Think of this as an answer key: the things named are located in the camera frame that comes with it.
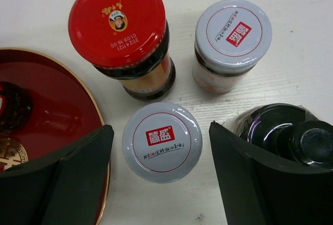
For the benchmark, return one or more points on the small red lid jar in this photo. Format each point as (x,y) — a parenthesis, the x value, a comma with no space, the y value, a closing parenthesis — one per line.
(16,107)

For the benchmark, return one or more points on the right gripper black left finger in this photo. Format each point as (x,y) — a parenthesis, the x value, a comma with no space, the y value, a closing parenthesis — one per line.
(62,187)

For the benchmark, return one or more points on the small white lid jar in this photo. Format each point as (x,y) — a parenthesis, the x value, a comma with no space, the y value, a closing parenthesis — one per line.
(162,142)

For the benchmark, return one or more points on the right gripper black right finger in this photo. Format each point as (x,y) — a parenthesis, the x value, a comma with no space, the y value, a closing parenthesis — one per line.
(259,187)

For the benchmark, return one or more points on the red lid sauce jar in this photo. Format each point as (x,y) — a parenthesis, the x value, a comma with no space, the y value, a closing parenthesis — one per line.
(126,40)

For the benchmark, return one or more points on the white lid spice jar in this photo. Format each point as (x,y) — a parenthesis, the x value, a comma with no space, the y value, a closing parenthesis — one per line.
(231,37)

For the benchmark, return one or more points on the white bottle black cap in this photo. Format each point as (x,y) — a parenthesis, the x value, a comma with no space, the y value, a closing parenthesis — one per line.
(288,131)

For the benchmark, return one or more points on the round red tray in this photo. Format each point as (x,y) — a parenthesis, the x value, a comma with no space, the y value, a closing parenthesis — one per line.
(63,109)

